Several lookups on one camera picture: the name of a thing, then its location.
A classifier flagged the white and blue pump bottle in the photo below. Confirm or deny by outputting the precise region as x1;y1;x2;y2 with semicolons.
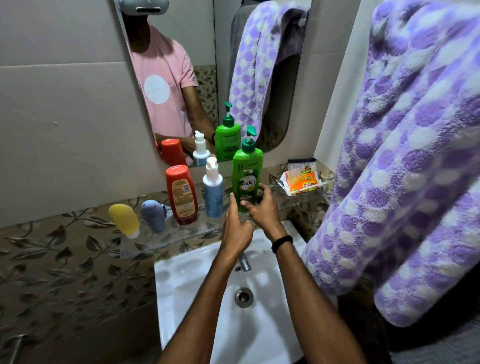
202;157;224;220

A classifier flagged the clear glass shelf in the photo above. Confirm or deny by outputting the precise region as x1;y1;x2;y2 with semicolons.
119;208;263;260

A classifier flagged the orange scrub pad packet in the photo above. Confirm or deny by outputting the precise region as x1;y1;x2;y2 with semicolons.
284;169;324;196

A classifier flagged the grey towel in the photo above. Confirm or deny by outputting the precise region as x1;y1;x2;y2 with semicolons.
388;318;480;364

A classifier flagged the person's left forearm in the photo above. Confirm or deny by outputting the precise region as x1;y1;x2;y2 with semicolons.
157;244;246;364

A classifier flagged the grey-blue silicone travel bottle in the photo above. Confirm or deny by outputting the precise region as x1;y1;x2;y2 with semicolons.
140;199;167;233

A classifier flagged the red squeeze bottle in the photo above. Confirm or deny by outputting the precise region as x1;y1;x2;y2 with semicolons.
165;164;199;226

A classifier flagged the wall mirror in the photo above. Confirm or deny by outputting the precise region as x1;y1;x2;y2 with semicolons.
113;0;313;168

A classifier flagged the person's right forearm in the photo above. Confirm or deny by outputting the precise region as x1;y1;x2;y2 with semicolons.
275;233;367;364

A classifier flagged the green pump shampoo bottle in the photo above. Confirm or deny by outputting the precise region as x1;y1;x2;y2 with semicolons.
231;125;264;214

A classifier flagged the yellow silicone travel bottle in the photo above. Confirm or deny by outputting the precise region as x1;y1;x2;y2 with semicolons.
108;203;141;240

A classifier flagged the purple white dotted towel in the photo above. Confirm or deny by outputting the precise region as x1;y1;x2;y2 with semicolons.
301;0;480;328

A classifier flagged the person's left hand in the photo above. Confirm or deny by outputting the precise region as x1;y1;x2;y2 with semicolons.
221;193;255;256

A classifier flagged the person's right hand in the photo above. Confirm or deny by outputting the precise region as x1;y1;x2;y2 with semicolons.
239;183;288;245

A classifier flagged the black wristband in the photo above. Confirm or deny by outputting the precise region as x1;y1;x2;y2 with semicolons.
271;235;294;254

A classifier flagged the white ceramic sink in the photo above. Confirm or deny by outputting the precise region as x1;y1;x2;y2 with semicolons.
154;220;339;364

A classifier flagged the metal sink drain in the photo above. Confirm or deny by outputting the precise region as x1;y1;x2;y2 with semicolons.
235;287;254;308

